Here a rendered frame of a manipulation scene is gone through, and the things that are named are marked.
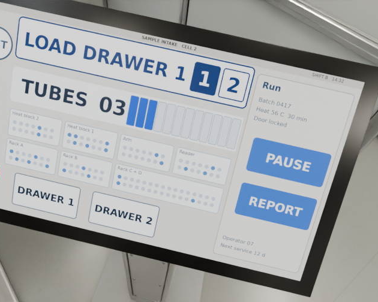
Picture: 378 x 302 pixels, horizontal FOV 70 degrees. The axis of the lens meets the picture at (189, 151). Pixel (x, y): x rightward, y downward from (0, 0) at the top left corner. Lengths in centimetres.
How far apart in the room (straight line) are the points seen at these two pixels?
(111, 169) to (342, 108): 30
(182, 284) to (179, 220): 99
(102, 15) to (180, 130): 17
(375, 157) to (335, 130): 200
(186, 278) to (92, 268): 44
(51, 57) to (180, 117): 18
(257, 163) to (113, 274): 110
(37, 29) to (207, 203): 31
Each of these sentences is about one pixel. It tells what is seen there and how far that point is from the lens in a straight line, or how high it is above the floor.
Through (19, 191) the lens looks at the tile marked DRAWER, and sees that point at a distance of 44.
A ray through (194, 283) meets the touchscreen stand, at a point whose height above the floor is 3.
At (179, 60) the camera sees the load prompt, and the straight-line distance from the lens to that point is 35.
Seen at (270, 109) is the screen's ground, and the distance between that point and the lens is 35.
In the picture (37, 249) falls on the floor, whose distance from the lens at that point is 153.
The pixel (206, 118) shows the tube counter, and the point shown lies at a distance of 34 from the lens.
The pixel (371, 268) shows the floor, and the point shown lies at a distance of 182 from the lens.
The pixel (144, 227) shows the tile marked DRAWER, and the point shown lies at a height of 100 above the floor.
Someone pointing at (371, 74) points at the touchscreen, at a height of 119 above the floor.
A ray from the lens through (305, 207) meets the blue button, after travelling 39.
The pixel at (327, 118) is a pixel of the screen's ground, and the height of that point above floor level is 114.
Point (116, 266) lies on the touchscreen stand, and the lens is 138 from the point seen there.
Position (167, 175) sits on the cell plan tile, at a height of 106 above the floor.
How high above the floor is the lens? 135
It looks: 50 degrees down
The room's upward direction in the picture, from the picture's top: 11 degrees clockwise
